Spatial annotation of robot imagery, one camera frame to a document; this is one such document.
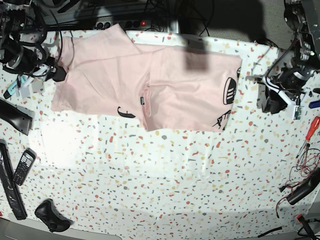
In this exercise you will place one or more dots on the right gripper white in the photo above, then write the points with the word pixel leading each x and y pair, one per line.
pixel 58 75

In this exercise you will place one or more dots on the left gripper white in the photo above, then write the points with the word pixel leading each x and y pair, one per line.
pixel 281 93

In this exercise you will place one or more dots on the pink T-shirt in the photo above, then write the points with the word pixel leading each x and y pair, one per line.
pixel 164 87

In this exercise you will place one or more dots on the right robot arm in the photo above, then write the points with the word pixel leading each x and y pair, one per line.
pixel 22 33

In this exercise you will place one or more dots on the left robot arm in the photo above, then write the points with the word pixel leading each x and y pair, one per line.
pixel 303 54

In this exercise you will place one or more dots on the turquoise highlighter marker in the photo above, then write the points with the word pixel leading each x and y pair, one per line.
pixel 14 87

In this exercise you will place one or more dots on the black hair dryer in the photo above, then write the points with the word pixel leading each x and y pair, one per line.
pixel 16 118

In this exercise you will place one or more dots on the black cylindrical device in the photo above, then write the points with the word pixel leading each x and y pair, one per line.
pixel 305 188

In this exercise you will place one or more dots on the long black bar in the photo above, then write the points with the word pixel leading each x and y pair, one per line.
pixel 10 187

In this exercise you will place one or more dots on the terrazzo pattern tablecloth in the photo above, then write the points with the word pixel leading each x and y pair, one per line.
pixel 108 175

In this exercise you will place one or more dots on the black tool red tip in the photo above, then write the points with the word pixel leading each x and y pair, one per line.
pixel 306 227

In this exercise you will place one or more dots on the black game controller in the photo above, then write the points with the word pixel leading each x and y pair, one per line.
pixel 50 216

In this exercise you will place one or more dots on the blue handled tool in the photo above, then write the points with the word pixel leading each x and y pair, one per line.
pixel 314 104

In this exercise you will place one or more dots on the red handled screwdriver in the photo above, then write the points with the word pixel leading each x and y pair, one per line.
pixel 313 127

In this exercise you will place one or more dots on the power strip with red switch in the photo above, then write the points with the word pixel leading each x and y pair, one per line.
pixel 125 24

